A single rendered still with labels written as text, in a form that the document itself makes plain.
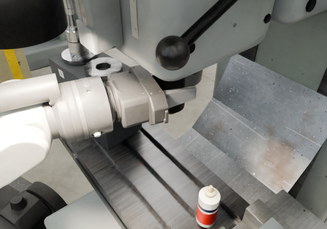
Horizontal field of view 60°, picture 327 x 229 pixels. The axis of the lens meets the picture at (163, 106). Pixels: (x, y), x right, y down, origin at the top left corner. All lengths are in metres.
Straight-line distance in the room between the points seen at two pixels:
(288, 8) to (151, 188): 0.46
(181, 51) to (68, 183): 1.76
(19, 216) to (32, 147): 0.76
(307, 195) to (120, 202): 0.54
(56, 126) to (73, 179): 1.56
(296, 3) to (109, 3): 0.23
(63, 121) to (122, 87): 0.10
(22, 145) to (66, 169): 1.65
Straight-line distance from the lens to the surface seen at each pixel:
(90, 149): 0.77
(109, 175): 0.70
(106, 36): 0.33
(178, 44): 0.24
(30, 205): 1.14
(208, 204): 0.55
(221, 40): 0.34
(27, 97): 0.39
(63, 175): 2.00
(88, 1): 0.31
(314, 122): 0.75
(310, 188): 0.92
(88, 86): 0.40
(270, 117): 0.79
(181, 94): 0.44
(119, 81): 0.44
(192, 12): 0.29
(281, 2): 0.42
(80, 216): 0.75
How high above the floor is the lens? 1.49
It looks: 38 degrees down
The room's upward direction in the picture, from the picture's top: straight up
